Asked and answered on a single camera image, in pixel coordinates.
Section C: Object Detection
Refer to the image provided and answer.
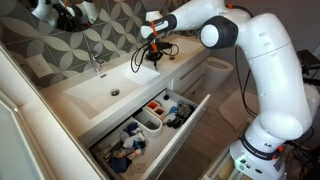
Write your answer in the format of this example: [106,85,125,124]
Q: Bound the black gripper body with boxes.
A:
[146,49,165,64]

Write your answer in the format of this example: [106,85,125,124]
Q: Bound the white closed drawer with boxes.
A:
[171,71,210,98]
[169,49,212,88]

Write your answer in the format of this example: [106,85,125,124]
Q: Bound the white arched drawer divider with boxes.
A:
[132,108,164,138]

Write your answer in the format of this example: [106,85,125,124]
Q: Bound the white open drawer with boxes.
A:
[89,87,212,180]

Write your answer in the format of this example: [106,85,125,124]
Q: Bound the white rectangular sink basin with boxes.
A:
[159,35,207,65]
[62,60,162,120]

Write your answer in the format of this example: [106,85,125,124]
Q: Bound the white box orange inside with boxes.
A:
[153,105,168,121]
[145,99,160,112]

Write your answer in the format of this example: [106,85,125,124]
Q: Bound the camouflage fabric scrunchie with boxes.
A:
[175,102,196,118]

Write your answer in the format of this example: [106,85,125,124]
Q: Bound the chrome faucet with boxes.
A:
[89,52,107,77]

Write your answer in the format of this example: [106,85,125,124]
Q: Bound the white toilet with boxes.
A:
[200,55,235,93]

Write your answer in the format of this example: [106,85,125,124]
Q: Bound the dark blue cloth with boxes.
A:
[123,121,140,135]

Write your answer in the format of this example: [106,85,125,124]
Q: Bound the white tube orange band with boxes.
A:
[125,148,144,161]

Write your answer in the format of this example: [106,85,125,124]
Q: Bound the beige floor mat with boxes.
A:
[217,87,265,132]

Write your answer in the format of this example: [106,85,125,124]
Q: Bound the white bathroom vanity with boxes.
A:
[39,33,212,149]

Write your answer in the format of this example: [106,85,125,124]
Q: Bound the dark blue pouch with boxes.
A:
[108,156,133,174]

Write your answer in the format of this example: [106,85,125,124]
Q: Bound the black equipment stand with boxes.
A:
[295,49,320,88]

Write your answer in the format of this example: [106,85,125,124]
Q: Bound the black robot wrist cable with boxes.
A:
[129,39,181,74]

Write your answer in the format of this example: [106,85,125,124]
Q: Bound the metal closed drawer handle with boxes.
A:
[179,60,205,81]

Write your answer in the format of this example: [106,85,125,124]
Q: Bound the blue handled scissors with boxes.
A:
[165,105,180,117]

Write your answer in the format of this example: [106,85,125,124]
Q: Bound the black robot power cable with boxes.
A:
[234,45,262,119]

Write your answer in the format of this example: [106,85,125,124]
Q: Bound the round wall mirror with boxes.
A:
[29,0,102,33]

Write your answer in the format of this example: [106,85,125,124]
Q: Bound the white wall outlet plate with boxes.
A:
[25,54,54,79]

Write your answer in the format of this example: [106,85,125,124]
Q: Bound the black floor cables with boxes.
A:
[284,131,320,180]

